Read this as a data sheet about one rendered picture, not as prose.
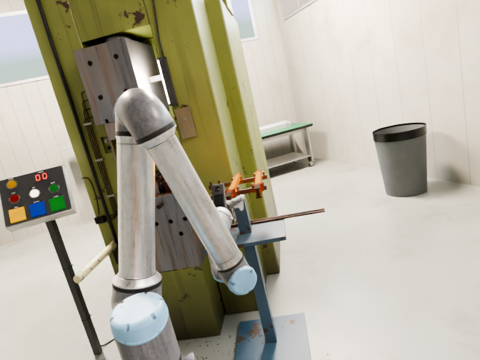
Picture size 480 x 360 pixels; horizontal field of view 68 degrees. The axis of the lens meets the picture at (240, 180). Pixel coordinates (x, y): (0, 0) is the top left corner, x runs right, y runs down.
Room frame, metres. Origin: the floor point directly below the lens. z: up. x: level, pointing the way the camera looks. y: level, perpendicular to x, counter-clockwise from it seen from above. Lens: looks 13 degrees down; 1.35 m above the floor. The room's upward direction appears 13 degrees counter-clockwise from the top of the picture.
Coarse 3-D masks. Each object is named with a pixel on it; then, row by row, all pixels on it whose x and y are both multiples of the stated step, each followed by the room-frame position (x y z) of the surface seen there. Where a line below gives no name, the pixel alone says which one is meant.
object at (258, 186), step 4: (256, 172) 1.83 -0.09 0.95; (260, 172) 1.81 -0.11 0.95; (256, 176) 1.74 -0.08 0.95; (260, 176) 1.72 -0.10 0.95; (256, 180) 1.66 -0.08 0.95; (260, 180) 1.65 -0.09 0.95; (256, 184) 1.54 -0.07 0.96; (260, 184) 1.55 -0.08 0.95; (256, 188) 1.48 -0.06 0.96; (260, 188) 1.55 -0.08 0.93; (256, 192) 1.47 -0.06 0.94; (260, 192) 1.53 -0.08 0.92; (256, 196) 1.48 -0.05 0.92; (260, 196) 1.47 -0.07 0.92
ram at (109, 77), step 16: (96, 48) 2.01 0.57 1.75; (112, 48) 1.99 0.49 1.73; (128, 48) 1.99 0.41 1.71; (144, 48) 2.24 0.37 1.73; (80, 64) 2.03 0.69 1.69; (96, 64) 2.01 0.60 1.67; (112, 64) 2.00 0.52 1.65; (128, 64) 1.99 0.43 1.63; (144, 64) 2.16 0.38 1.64; (96, 80) 2.02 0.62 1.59; (112, 80) 2.00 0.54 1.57; (128, 80) 1.99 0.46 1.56; (144, 80) 2.09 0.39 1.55; (160, 80) 2.17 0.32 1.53; (96, 96) 2.02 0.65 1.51; (112, 96) 2.01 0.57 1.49; (160, 96) 2.28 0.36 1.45; (96, 112) 2.03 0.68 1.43; (112, 112) 2.01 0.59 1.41
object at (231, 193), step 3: (237, 174) 1.89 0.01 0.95; (240, 174) 1.89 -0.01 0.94; (234, 177) 1.84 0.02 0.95; (237, 177) 1.82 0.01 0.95; (234, 180) 1.77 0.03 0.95; (237, 180) 1.76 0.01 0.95; (231, 183) 1.72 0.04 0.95; (234, 183) 1.71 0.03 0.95; (237, 183) 1.73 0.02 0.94; (231, 186) 1.65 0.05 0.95; (234, 186) 1.64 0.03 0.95; (231, 189) 1.57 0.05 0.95; (234, 189) 1.56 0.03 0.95; (225, 192) 1.57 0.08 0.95; (228, 192) 1.54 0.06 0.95; (231, 192) 1.53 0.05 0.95; (234, 192) 1.56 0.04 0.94; (228, 195) 1.50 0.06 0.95; (231, 195) 1.56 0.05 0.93; (234, 195) 1.56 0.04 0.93; (228, 198) 1.48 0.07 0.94; (231, 198) 1.52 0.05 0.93
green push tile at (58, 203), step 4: (60, 196) 1.94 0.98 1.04; (52, 200) 1.92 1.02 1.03; (56, 200) 1.92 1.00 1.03; (60, 200) 1.93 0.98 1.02; (64, 200) 1.94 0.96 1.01; (52, 204) 1.91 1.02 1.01; (56, 204) 1.91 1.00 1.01; (60, 204) 1.91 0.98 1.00; (64, 204) 1.92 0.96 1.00; (52, 208) 1.90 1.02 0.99; (56, 208) 1.90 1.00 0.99; (60, 208) 1.90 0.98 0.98; (64, 208) 1.91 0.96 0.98
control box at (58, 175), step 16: (16, 176) 1.98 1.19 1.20; (32, 176) 1.99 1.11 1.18; (48, 176) 2.00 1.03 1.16; (64, 176) 2.01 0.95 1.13; (0, 192) 1.92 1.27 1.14; (16, 192) 1.93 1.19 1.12; (48, 192) 1.95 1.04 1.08; (64, 192) 1.96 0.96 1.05; (16, 208) 1.89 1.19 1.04; (48, 208) 1.90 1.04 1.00; (16, 224) 1.84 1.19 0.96; (32, 224) 1.90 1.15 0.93
